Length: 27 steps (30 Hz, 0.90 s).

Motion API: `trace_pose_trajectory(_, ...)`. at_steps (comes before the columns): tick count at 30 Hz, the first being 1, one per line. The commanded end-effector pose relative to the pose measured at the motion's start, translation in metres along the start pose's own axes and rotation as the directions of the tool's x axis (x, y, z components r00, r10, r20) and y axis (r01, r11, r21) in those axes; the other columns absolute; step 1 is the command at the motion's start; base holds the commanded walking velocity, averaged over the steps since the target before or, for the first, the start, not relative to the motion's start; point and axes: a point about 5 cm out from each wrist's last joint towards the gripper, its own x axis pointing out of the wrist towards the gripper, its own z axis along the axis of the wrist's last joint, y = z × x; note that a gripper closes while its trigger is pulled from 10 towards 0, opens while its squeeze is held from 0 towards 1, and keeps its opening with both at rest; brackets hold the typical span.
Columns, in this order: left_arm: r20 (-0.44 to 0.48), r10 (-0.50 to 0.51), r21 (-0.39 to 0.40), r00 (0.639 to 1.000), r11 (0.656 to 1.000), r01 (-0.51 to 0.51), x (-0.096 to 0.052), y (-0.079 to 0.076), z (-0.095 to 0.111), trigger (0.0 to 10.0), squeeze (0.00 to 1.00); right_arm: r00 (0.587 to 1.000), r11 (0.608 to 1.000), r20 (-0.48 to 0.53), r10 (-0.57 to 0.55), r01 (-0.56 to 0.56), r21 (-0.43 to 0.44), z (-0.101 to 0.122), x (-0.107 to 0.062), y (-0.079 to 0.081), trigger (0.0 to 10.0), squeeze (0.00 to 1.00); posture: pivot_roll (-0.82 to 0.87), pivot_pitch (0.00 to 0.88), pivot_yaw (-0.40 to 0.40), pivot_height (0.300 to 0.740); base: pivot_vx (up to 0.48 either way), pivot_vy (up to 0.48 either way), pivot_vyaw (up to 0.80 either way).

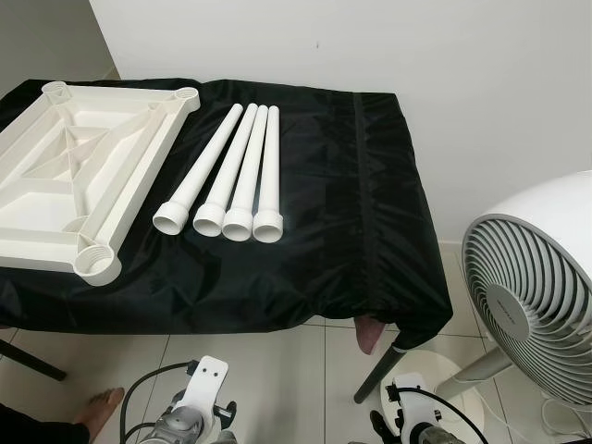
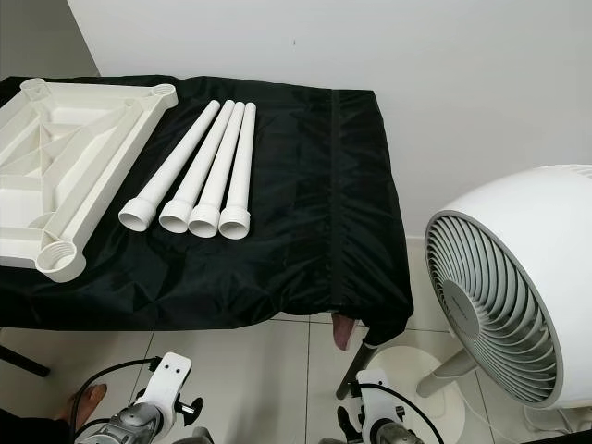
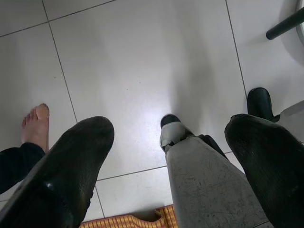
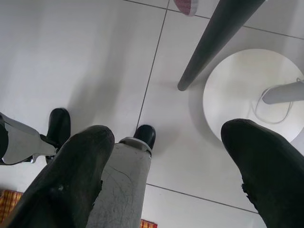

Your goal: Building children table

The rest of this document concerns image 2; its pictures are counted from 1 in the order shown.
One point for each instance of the person's bare foot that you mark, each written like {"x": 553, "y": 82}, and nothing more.
{"x": 88, "y": 402}

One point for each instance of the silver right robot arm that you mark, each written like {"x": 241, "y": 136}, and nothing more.
{"x": 393, "y": 433}

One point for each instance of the white standing fan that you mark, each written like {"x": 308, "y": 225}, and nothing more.
{"x": 490, "y": 287}

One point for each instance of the person's dark trouser leg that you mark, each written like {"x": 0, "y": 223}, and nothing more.
{"x": 32, "y": 430}

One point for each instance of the black metal table leg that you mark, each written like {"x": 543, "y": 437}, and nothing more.
{"x": 353, "y": 370}
{"x": 23, "y": 361}

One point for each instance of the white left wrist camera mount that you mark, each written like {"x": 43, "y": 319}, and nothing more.
{"x": 174, "y": 370}

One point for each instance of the white plastic children table top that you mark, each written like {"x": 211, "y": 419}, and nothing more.
{"x": 55, "y": 166}

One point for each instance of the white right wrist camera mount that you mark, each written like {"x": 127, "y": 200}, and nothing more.
{"x": 370, "y": 393}

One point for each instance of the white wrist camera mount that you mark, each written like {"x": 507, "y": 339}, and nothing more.
{"x": 174, "y": 370}
{"x": 370, "y": 393}

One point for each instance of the black fabric table cover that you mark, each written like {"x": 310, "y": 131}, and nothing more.
{"x": 314, "y": 231}

